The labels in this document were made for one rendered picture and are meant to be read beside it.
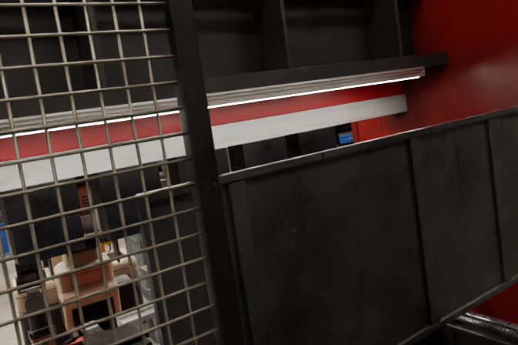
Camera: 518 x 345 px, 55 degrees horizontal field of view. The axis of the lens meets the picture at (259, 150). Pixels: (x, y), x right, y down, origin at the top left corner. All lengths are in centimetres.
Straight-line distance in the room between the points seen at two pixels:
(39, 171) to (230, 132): 49
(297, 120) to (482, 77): 58
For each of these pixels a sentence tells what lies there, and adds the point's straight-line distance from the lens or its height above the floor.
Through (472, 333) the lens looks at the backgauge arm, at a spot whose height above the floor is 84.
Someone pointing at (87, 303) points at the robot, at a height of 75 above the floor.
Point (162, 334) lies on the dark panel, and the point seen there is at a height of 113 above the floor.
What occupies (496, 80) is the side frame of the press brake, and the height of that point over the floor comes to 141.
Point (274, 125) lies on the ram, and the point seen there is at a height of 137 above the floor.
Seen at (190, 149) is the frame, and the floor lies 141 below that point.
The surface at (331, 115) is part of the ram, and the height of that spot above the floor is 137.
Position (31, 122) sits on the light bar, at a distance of 97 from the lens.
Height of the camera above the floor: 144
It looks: 5 degrees down
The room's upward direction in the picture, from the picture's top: 8 degrees counter-clockwise
